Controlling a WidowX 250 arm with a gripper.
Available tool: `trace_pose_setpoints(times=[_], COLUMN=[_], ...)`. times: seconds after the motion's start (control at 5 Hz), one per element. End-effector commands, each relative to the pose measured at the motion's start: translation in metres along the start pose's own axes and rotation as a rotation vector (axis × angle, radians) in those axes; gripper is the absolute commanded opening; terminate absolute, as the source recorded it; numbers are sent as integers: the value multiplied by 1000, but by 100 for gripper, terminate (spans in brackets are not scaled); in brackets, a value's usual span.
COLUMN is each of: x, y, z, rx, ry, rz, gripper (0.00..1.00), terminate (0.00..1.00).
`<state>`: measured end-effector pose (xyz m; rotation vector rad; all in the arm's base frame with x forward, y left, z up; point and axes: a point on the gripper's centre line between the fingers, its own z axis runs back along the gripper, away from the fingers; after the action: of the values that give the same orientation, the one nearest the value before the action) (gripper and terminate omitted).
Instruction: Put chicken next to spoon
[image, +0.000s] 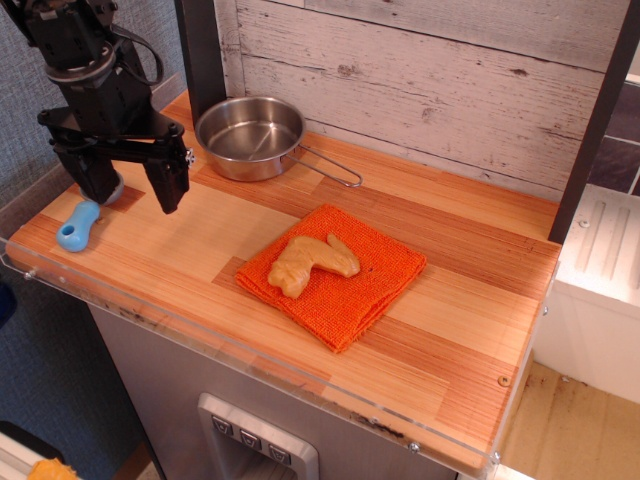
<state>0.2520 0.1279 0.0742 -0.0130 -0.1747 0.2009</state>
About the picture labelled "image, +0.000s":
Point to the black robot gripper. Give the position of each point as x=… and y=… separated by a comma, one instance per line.
x=109, y=104

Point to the tan toy chicken piece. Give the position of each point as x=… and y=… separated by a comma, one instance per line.
x=291, y=271

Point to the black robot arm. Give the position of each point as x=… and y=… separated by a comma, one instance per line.
x=66, y=32

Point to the stainless steel pot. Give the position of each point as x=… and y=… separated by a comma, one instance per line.
x=257, y=138

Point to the orange knitted cloth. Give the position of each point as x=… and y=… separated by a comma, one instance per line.
x=338, y=310

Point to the grey toy fridge cabinet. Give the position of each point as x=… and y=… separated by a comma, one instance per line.
x=165, y=379

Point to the clear acrylic edge guard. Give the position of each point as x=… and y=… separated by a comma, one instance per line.
x=465, y=460

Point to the silver dispenser panel with buttons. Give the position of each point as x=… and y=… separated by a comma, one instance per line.
x=244, y=446

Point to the yellow object at corner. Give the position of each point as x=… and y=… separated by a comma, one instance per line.
x=51, y=469

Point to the white toy sink unit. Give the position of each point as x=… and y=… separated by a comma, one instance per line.
x=590, y=326

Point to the blue handled grey spoon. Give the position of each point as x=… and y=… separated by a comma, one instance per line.
x=73, y=235

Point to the dark left post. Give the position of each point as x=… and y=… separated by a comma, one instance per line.
x=202, y=54

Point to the dark post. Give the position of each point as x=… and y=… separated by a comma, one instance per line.
x=603, y=110
x=202, y=54

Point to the dark right post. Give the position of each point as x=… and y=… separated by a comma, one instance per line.
x=603, y=110

